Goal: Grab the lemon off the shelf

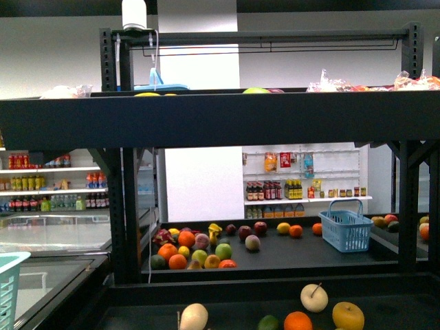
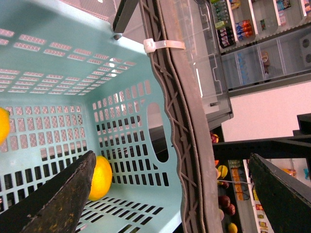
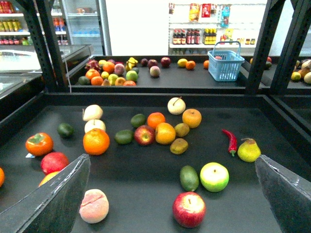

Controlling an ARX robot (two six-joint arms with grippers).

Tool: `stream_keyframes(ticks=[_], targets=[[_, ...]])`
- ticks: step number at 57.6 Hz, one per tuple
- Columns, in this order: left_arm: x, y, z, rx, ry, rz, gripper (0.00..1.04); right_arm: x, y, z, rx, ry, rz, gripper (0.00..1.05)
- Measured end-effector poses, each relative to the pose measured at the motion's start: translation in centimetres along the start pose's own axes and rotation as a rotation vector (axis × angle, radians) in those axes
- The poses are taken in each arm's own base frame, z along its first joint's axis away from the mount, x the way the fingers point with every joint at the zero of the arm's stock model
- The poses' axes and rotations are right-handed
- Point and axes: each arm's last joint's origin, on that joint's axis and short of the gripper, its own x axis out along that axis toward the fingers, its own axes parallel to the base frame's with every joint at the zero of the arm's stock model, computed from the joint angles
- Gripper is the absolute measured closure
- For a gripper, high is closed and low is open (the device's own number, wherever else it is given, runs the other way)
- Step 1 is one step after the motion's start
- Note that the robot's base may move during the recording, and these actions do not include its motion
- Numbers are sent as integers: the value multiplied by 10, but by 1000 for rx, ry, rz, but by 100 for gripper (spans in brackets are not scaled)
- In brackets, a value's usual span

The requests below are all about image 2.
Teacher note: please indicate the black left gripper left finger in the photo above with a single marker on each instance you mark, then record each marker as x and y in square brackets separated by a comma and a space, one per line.
[56, 206]

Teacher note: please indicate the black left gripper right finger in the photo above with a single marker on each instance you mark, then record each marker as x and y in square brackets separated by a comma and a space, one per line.
[286, 201]

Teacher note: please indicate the yellow lemon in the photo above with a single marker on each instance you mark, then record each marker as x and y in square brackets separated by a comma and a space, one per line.
[102, 179]
[4, 124]

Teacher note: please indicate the teal plastic shopping basket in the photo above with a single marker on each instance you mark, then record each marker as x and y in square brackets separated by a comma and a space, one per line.
[71, 87]

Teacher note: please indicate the black metal shelf rack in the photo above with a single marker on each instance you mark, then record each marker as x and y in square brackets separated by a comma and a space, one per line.
[296, 146]

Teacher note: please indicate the white drink shelf unit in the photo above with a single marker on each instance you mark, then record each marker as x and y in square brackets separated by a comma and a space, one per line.
[263, 40]

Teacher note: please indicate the white zip tie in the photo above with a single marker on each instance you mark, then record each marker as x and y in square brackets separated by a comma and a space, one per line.
[151, 46]

